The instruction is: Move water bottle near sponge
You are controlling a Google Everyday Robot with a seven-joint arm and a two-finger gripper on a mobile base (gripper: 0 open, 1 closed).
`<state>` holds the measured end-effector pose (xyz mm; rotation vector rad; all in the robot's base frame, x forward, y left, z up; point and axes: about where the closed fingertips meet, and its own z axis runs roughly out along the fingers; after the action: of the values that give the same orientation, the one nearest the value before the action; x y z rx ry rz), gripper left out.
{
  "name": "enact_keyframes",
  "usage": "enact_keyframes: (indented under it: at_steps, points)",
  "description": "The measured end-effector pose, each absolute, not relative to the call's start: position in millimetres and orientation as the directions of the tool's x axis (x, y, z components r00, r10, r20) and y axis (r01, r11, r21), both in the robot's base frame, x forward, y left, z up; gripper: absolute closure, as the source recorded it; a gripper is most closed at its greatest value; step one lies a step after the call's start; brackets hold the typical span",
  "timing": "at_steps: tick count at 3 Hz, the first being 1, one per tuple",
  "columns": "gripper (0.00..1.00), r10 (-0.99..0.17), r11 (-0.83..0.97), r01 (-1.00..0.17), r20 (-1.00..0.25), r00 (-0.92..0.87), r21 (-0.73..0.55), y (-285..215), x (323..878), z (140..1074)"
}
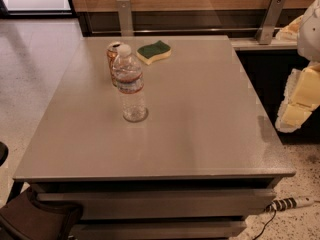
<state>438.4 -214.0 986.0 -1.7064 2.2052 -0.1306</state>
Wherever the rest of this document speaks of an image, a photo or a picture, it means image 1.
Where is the grey drawer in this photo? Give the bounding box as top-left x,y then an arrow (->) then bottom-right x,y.
71,221 -> 246,240
38,189 -> 275,220

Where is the left metal wall bracket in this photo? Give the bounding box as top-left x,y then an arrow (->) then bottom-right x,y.
116,0 -> 134,36

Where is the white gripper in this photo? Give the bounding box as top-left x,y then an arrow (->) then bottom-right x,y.
275,0 -> 320,133

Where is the green and yellow sponge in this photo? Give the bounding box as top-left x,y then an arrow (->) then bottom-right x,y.
136,40 -> 171,65

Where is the white power strip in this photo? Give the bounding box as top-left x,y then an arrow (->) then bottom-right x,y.
265,196 -> 315,212

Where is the black power cable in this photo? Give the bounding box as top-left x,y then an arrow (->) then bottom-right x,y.
252,209 -> 278,240

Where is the grey lower drawer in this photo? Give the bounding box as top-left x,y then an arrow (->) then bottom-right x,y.
71,221 -> 246,240

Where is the metal wall bracket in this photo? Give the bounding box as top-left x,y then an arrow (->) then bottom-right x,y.
255,0 -> 286,45
116,0 -> 134,36

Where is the orange soda can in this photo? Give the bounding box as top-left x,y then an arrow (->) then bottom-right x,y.
106,41 -> 122,86

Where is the metal rail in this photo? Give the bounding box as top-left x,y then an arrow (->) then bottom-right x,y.
89,27 -> 283,36

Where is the clear plastic water bottle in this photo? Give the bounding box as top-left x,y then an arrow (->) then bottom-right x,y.
113,44 -> 148,123

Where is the grey upper drawer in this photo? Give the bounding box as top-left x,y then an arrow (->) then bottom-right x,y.
38,189 -> 275,220

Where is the right metal wall bracket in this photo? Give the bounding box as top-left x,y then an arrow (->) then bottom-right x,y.
255,0 -> 286,45

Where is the dark brown chair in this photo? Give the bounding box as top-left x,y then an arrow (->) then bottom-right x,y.
0,188 -> 83,240

